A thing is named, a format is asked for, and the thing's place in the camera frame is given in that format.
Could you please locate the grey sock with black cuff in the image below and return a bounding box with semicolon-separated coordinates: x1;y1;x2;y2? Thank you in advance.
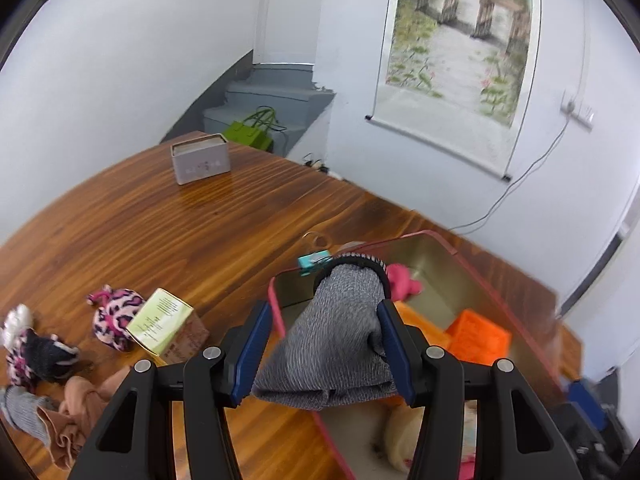
251;255;398;411

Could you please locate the red tin box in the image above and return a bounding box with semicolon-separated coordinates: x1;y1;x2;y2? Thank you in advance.
268;230;566;480

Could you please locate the white power strip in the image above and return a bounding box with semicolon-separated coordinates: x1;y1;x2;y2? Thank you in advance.
302;152;346;181

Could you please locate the yellow-orange rubber cube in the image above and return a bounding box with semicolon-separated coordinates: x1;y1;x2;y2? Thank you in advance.
397;302;448;342

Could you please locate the white wall outlet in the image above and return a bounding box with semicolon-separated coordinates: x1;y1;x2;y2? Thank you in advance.
560;89;597;128

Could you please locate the small grey tin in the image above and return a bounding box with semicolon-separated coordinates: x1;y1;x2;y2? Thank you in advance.
170;133;232;186

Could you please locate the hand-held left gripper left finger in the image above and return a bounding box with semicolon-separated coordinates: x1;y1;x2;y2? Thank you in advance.
67;300;273;480

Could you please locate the pastel sock ball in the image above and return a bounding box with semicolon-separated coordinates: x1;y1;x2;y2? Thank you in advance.
381;399;427;474

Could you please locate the teal binder clip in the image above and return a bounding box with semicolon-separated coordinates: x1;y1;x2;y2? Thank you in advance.
297;231;333;277

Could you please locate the grey staircase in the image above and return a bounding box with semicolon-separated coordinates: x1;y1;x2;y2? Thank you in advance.
162;47;336;161

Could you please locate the wall scroll painting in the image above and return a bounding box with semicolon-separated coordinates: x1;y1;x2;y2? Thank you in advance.
364;0;543;183

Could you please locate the grey power cable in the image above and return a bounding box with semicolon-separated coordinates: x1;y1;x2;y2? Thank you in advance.
446;110;573;235

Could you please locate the pink foam knot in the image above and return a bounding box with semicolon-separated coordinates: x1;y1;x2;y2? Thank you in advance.
386;262;424;304

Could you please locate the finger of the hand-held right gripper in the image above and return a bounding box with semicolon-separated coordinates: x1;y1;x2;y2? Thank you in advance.
567;379;611;433
554;410;632;480

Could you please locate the small grey sock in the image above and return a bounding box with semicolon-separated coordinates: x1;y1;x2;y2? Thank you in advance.
0;384;57;435

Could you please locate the black and leopard sock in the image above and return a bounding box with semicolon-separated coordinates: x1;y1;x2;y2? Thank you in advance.
1;304;81;393

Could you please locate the green paper bag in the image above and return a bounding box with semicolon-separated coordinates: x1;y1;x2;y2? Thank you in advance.
221;106;287;153

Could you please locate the pink leopard sock ball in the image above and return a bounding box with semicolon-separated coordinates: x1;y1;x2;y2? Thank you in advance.
86;284;147;352

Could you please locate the tan sock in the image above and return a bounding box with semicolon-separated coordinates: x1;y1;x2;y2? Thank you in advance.
36;364;133;471

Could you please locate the wooden desktop table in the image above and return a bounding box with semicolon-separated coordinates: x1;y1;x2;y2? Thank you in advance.
0;130;586;480

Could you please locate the yellow-green carton box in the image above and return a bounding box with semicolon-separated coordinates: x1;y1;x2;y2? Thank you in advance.
125;287;210;366

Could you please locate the bright orange rubber cube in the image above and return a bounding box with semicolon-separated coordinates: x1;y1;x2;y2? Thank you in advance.
444;309;512;367

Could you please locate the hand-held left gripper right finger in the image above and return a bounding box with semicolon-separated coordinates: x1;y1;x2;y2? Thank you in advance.
376;299;583;480

